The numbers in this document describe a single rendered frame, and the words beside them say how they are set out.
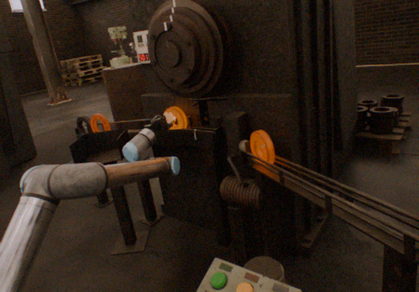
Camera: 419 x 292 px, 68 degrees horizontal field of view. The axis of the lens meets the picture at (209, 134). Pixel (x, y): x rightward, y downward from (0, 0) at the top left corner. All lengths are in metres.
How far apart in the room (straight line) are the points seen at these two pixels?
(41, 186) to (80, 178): 0.13
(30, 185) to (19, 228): 0.14
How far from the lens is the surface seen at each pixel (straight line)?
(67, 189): 1.10
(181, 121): 1.71
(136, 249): 2.06
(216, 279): 0.86
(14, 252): 1.12
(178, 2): 1.54
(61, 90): 8.55
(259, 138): 1.26
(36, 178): 1.17
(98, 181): 1.10
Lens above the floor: 1.20
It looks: 19 degrees down
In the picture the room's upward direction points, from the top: 8 degrees counter-clockwise
